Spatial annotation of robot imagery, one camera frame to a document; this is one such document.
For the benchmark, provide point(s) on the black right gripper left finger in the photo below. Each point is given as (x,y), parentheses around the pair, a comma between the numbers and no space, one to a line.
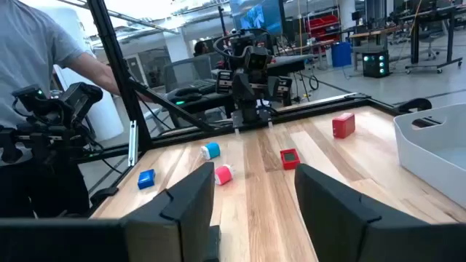
(182,218)

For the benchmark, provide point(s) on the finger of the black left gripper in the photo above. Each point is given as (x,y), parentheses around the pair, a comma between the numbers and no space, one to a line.
(236,122)
(267,114)

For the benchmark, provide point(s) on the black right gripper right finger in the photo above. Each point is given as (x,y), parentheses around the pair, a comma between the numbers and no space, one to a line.
(346,225)

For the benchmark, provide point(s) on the red digital timer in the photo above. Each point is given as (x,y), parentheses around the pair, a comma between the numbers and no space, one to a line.
(290,159)

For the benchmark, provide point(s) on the small blue rectangular device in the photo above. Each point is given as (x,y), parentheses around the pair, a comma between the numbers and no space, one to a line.
(146,179)

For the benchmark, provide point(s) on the pink white cube charger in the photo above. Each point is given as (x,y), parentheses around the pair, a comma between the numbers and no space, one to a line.
(223,175)

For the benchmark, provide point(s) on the red cube charger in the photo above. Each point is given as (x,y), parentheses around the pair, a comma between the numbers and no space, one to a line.
(343,126)

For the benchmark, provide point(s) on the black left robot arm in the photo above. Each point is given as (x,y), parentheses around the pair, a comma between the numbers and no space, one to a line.
(240,51)

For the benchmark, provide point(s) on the black keyboard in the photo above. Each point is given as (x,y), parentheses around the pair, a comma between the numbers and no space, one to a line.
(204,86)

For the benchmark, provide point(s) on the black computer mouse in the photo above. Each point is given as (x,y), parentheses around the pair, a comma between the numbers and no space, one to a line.
(183,94)

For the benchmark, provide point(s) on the person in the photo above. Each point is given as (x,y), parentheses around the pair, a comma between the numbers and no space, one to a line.
(29,47)
(200,48)

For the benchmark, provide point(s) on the computer monitor blue screen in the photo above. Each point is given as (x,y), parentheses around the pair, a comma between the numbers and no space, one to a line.
(255,16)

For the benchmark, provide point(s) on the black table clamp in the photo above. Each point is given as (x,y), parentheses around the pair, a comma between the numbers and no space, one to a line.
(103,194)
(415,105)

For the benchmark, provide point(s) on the blue storage bin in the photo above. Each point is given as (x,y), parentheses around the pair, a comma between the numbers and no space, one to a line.
(341,54)

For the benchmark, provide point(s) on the white plastic bin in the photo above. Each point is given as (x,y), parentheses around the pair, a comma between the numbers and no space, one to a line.
(418,163)

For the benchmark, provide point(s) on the red storage shelf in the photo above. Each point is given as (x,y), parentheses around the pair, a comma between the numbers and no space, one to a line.
(323,25)

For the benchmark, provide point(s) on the black box green lights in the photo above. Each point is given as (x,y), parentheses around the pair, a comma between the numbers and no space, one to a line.
(375,64)

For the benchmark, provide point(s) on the wooden work table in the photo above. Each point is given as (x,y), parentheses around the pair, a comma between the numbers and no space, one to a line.
(375,33)

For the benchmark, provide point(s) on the black-legged workbench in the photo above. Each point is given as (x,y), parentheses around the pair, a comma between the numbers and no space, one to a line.
(433,14)

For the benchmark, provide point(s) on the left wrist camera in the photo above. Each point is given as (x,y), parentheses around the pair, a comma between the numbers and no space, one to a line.
(258,58)

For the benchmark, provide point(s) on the silver metal bracket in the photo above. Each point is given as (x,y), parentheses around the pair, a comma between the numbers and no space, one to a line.
(133,145)

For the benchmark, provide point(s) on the black aluminium table frame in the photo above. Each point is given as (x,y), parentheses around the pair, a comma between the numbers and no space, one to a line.
(120,72)

